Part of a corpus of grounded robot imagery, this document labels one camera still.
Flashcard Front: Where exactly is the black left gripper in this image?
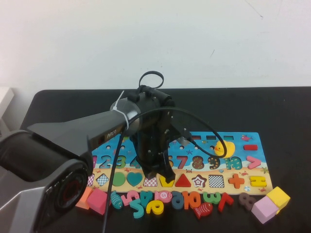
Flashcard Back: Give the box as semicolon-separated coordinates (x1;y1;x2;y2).
135;110;176;184

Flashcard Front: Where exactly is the yellow pentagon piece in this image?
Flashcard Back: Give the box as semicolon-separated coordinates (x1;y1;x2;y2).
159;173;175;187

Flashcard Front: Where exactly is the teal heart piece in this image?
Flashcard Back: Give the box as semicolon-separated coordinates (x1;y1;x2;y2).
126;172;143;186

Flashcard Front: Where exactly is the red triangle piece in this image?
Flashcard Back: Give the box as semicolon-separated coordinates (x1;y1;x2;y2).
174;173;192;187

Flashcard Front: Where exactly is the teal number four piece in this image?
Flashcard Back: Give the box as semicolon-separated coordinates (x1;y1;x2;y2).
140;191;154;206

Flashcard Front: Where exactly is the pink number five piece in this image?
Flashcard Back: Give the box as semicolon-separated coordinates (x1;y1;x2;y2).
121;190;140;206

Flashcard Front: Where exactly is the yellow number six piece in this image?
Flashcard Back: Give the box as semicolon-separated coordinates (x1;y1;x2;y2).
145;200;164;216

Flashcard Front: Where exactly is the green circle piece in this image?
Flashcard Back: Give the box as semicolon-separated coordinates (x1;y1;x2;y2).
114;172;127;186

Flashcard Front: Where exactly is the orange number ten piece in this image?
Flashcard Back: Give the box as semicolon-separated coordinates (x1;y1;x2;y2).
181;191;202;210

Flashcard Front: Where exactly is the green number three piece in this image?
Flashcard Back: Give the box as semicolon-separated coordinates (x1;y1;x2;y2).
203;191;222;204

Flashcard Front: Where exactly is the red number seven piece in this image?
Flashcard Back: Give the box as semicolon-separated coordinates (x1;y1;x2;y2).
217;193;234;212

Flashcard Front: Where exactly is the orange plus sign piece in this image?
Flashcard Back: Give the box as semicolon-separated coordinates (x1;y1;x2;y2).
228;173;245;188

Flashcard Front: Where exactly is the colourful wooden puzzle board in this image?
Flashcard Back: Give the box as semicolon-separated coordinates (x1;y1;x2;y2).
89;132;274;194

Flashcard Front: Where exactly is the brown number eight piece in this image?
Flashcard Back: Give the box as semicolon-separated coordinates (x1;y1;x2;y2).
238;193;256;211

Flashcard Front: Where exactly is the pink greater-than sign piece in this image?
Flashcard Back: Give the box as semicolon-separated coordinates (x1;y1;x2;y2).
246;155;262;169

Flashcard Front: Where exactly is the yellow equals sign piece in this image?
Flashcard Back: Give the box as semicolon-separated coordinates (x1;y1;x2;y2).
250;176;267;187

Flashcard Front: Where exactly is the pink wooden fish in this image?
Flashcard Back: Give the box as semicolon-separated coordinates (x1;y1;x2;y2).
154;190;173;203

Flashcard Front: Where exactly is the teal wooden fish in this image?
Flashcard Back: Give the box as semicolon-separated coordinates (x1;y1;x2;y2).
109;190;124;209

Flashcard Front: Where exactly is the red wooden fish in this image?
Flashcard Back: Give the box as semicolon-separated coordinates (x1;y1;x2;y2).
193;202;214;220

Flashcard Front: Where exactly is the white zip tie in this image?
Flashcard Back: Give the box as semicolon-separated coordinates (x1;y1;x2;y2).
113;90;131;129

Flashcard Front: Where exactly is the yellow rubber duck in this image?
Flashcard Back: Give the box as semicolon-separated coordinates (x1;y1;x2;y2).
214;140;236;157

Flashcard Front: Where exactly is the pink wooden cube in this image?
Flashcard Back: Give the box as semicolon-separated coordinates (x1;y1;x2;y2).
86;188;109;216

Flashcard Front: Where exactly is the orange wooden cube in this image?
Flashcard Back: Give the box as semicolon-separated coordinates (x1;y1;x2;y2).
75;188;94;211

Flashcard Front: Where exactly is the lilac wooden cube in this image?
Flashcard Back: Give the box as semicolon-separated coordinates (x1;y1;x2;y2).
251;196;280;225

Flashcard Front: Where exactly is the yellow wooden cube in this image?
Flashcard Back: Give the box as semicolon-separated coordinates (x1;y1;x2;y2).
266;186;291;214

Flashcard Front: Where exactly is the white box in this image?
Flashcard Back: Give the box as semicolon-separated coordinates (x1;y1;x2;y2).
0;87;15;121

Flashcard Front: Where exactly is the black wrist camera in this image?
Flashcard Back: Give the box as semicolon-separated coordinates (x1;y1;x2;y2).
170;114;194;146

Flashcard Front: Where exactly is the long black camera cable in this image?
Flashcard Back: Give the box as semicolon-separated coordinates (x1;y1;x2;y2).
102;106;231;233

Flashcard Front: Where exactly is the black cable loop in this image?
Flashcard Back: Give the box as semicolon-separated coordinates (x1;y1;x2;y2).
138;70;164;94

